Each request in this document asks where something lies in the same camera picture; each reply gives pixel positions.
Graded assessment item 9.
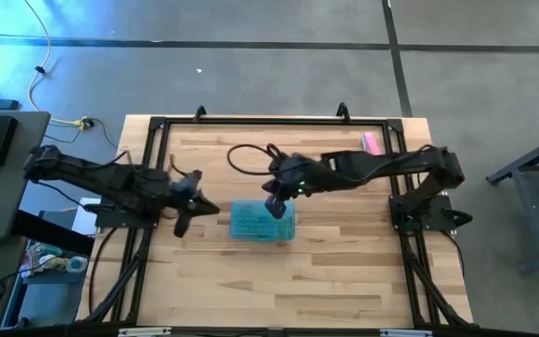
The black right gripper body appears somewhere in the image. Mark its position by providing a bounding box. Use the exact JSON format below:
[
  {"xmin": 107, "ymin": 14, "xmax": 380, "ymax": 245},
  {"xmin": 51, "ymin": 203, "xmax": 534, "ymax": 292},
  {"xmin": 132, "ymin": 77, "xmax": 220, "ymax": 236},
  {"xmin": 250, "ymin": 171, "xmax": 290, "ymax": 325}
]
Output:
[{"xmin": 263, "ymin": 153, "xmax": 327, "ymax": 200}]

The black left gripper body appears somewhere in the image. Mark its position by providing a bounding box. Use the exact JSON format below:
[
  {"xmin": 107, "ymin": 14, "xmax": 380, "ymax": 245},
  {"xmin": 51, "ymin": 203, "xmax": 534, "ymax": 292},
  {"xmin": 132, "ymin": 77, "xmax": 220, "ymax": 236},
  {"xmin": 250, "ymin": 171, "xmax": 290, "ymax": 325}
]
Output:
[{"xmin": 168, "ymin": 170, "xmax": 204, "ymax": 239}]

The clear pencil case teal lid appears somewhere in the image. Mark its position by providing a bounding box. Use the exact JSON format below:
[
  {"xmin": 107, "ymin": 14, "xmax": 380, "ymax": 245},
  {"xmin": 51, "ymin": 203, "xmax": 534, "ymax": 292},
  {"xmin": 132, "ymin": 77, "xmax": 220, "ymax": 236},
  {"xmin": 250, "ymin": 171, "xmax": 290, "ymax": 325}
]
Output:
[{"xmin": 229, "ymin": 199, "xmax": 297, "ymax": 242}]

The pink white eraser block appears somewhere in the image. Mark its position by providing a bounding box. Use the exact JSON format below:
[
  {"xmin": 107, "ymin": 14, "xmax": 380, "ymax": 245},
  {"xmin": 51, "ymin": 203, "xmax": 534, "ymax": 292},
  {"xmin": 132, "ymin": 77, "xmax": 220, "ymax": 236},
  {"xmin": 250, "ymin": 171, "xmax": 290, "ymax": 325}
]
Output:
[{"xmin": 361, "ymin": 131, "xmax": 383, "ymax": 156}]

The white paper sheet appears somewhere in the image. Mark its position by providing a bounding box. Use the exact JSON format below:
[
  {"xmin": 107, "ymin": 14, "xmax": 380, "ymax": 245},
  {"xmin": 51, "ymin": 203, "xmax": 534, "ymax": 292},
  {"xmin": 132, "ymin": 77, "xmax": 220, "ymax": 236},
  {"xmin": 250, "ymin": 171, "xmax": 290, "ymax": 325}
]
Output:
[{"xmin": 71, "ymin": 197, "xmax": 102, "ymax": 236}]

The clear tape roll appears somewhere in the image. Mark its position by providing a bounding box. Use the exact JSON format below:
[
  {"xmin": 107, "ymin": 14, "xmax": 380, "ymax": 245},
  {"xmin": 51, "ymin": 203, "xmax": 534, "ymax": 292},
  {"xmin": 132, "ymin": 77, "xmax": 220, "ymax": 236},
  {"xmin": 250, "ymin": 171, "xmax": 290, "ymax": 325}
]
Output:
[{"xmin": 66, "ymin": 256, "xmax": 89, "ymax": 275}]

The black desk support beam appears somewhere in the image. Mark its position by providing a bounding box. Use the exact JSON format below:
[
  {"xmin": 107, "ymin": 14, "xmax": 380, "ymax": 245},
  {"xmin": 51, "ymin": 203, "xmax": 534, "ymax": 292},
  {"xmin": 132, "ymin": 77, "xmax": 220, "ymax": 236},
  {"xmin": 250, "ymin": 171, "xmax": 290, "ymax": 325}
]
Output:
[{"xmin": 11, "ymin": 210, "xmax": 95, "ymax": 256}]

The grey side desk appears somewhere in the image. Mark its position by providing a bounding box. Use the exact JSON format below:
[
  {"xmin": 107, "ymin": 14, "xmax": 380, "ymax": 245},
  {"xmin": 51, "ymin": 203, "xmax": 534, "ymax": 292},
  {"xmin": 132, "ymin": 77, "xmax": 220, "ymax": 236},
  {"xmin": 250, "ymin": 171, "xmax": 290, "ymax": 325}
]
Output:
[{"xmin": 0, "ymin": 110, "xmax": 51, "ymax": 242}]

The blue grey metal cart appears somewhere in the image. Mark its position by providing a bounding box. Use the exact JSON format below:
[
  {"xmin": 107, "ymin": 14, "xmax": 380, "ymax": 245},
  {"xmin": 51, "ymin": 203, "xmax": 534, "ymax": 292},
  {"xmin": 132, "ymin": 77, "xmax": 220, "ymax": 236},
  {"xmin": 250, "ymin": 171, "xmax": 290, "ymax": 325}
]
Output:
[{"xmin": 486, "ymin": 129, "xmax": 539, "ymax": 275}]

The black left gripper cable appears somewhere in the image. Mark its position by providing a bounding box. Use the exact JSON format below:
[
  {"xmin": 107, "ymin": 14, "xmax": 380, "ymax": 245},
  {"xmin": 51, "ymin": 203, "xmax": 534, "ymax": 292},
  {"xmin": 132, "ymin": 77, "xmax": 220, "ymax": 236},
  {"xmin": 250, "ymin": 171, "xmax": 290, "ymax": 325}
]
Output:
[{"xmin": 168, "ymin": 153, "xmax": 191, "ymax": 179}]

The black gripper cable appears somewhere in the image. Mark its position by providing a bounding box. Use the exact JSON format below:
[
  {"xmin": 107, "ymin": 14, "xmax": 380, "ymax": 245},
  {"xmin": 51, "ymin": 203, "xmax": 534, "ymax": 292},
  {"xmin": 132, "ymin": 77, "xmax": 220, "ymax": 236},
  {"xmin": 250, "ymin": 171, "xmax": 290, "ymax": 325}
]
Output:
[
  {"xmin": 168, "ymin": 153, "xmax": 191, "ymax": 179},
  {"xmin": 226, "ymin": 142, "xmax": 284, "ymax": 177}
]

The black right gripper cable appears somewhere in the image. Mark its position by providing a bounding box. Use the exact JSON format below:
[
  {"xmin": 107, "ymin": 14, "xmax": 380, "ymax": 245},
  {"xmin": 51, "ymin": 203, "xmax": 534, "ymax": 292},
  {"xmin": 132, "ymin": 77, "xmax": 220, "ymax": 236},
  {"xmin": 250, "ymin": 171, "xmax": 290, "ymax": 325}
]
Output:
[{"xmin": 226, "ymin": 142, "xmax": 284, "ymax": 177}]

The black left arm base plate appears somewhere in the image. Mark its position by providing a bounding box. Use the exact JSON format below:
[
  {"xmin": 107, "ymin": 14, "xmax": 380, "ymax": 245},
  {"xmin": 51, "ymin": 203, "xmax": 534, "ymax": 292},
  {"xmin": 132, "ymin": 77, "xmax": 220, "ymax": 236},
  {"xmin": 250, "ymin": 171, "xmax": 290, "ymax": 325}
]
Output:
[{"xmin": 95, "ymin": 203, "xmax": 161, "ymax": 229}]

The black aluminium table frame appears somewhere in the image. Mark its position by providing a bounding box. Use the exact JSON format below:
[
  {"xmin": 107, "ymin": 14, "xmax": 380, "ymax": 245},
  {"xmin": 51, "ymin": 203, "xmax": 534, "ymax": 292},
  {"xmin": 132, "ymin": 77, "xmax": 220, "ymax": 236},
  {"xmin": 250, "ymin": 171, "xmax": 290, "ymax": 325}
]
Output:
[{"xmin": 81, "ymin": 115, "xmax": 474, "ymax": 329}]

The thin black floor cable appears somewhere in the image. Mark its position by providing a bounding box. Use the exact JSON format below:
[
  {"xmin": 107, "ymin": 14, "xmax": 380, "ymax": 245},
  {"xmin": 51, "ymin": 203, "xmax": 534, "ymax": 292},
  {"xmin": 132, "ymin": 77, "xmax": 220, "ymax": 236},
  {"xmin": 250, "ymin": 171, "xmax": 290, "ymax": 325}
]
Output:
[{"xmin": 44, "ymin": 119, "xmax": 119, "ymax": 149}]

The white table edge bracket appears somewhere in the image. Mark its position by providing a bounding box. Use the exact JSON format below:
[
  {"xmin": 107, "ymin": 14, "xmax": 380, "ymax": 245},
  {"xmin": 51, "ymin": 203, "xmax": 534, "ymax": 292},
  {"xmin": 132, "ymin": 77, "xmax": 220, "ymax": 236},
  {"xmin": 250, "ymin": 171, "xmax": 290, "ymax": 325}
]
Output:
[
  {"xmin": 117, "ymin": 327, "xmax": 172, "ymax": 337},
  {"xmin": 379, "ymin": 329, "xmax": 433, "ymax": 337}
]

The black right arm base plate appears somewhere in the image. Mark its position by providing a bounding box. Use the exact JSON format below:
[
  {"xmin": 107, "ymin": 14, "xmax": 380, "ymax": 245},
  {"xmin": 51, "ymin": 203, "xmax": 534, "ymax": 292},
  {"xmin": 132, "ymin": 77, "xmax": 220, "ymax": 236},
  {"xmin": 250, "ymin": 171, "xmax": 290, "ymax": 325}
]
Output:
[{"xmin": 388, "ymin": 194, "xmax": 474, "ymax": 233}]

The white floor cable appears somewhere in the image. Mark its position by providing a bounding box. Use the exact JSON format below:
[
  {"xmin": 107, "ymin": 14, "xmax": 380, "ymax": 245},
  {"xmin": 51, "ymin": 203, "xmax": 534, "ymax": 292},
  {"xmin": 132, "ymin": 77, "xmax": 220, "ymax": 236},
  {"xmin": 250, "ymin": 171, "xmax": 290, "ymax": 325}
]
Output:
[{"xmin": 23, "ymin": 0, "xmax": 86, "ymax": 127}]

